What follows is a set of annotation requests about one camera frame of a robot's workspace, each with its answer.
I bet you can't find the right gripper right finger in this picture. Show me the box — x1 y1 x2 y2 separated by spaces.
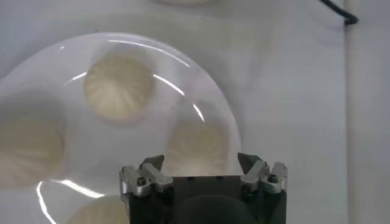
237 152 289 195

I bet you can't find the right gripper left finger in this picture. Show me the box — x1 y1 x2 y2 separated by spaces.
119 154 174 198

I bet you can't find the cream pleated steamed baozi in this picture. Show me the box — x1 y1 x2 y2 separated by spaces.
0 115 66 188
65 194 130 224
83 51 155 122
164 121 229 177

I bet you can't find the white round plate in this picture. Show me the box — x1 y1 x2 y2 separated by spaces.
0 32 242 224

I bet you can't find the black cooker power cable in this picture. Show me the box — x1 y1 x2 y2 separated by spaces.
319 0 360 26

